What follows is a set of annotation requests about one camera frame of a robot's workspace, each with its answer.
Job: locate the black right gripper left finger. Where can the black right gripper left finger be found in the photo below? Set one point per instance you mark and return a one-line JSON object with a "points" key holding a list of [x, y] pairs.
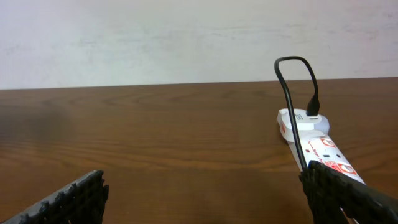
{"points": [[82, 201]]}

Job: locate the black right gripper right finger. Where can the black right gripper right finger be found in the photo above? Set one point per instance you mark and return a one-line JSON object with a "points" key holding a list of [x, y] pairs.
{"points": [[335, 198]]}

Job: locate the white usb charger adapter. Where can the white usb charger adapter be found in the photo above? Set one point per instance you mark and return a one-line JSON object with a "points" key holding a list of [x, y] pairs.
{"points": [[310, 123]]}

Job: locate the white power strip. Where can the white power strip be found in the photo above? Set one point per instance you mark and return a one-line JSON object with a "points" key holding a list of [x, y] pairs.
{"points": [[316, 146]]}

